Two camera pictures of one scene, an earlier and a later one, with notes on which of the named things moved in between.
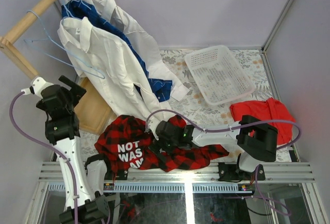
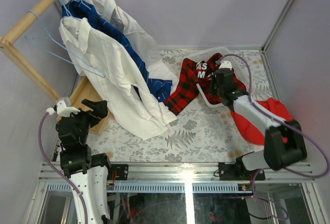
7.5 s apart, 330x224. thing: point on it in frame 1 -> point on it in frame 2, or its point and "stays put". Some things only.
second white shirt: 103,3 stays put
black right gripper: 158,144 -> 214,80
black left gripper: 73,87 -> 86,115
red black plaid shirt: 124,142 -> 200,73
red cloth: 269,109 stays put
